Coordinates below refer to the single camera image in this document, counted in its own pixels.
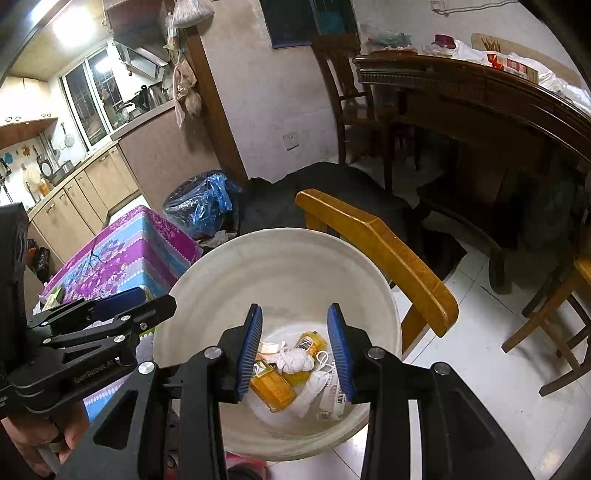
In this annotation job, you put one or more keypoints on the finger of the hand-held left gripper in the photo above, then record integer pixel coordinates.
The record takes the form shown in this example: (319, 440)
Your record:
(122, 302)
(92, 339)

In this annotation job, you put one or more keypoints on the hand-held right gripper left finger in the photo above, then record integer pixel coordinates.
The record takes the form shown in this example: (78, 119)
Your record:
(249, 350)

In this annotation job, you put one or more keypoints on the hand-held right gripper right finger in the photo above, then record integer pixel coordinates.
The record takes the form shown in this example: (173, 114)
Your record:
(341, 350)

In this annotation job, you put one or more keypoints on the yellow snack packet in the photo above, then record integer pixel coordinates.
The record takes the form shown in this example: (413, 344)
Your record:
(311, 344)

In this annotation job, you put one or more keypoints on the amber yellow carton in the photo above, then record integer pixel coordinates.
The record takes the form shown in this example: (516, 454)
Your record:
(272, 385)

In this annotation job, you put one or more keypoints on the white tissue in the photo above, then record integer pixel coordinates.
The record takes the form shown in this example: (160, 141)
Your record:
(293, 360)

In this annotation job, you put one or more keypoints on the white long carton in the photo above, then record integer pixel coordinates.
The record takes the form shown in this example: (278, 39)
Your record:
(334, 397)

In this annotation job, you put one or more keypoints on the green packet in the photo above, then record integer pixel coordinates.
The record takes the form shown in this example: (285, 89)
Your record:
(51, 296)

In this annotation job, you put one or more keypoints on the white plastic bucket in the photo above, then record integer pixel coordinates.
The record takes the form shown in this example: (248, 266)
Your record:
(286, 277)

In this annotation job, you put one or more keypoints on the blue trash bag bin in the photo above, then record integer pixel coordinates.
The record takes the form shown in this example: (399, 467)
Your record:
(198, 203)

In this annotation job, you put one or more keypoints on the person's left hand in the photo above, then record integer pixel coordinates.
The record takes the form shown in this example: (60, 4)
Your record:
(69, 429)

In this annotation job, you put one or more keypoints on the yellow wooden chair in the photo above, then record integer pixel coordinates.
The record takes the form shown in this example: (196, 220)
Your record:
(383, 249)
(554, 314)

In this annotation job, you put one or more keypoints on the beige kitchen base cabinets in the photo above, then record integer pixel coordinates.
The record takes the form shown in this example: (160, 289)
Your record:
(92, 194)

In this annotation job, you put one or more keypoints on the black floor cloth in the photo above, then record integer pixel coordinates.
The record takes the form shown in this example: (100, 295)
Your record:
(351, 194)

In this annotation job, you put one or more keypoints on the black wok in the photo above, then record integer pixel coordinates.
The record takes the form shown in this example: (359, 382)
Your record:
(131, 108)

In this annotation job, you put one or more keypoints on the kitchen window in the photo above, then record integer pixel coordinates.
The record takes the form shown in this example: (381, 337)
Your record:
(92, 97)

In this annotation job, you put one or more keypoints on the steel kettle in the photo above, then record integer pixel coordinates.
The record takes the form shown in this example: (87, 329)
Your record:
(150, 96)

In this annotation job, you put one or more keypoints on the hanging beige cloth bags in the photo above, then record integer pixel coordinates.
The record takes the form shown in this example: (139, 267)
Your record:
(187, 92)

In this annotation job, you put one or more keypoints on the steel range hood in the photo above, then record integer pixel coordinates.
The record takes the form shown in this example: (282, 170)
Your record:
(138, 57)

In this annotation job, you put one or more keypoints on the dark green sack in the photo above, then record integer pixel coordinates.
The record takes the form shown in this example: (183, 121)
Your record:
(554, 217)

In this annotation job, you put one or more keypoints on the dark wooden chair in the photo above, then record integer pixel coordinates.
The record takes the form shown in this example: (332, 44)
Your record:
(351, 83)

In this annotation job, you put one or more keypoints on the kitchen ceiling light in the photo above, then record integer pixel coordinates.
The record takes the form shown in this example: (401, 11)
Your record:
(74, 26)

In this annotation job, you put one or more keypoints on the dark wooden dining table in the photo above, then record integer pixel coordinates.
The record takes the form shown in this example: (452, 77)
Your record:
(485, 106)

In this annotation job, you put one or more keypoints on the hanging white plastic bag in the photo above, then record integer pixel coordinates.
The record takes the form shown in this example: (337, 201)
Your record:
(191, 14)

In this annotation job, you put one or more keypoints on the red lid jar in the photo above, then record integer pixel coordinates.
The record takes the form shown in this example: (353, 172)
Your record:
(443, 41)

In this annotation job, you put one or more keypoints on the red white small box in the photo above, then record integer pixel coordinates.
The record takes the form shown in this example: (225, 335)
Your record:
(512, 68)

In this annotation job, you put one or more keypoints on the dark interior window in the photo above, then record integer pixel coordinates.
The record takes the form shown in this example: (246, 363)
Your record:
(304, 21)

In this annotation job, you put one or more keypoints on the white cloth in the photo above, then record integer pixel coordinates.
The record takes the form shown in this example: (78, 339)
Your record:
(558, 87)

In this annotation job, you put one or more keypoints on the beige wooden board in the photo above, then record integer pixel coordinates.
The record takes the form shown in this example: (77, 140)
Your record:
(503, 44)

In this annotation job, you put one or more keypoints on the white wall outlet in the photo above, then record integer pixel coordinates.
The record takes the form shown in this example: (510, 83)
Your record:
(291, 141)

